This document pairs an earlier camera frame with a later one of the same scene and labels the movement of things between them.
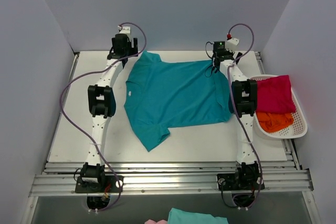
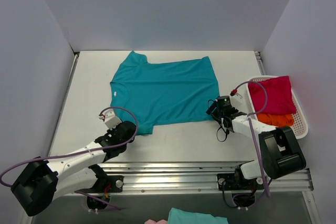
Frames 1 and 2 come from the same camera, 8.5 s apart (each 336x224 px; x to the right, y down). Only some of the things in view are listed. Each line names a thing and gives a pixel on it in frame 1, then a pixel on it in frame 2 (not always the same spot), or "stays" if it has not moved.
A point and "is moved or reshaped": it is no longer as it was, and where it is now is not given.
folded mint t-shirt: x=181 y=216 stays
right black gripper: x=216 y=64 → x=212 y=107
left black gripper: x=125 y=61 → x=128 y=128
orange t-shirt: x=271 y=122 stays
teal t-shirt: x=159 y=95 is moved or reshaped
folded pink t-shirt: x=150 y=221 stays
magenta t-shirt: x=274 y=95 stays
